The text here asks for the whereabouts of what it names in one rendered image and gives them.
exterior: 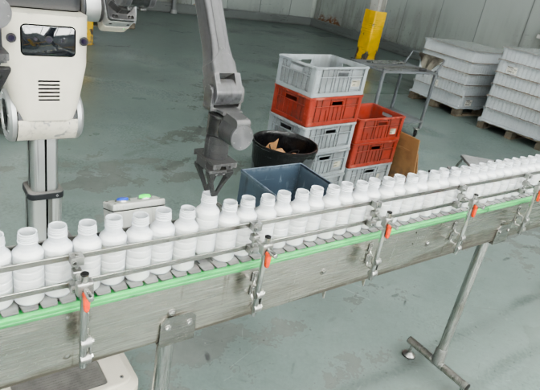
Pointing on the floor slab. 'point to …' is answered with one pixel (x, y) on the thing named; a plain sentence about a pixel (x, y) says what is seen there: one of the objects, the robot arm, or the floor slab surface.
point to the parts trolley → (399, 83)
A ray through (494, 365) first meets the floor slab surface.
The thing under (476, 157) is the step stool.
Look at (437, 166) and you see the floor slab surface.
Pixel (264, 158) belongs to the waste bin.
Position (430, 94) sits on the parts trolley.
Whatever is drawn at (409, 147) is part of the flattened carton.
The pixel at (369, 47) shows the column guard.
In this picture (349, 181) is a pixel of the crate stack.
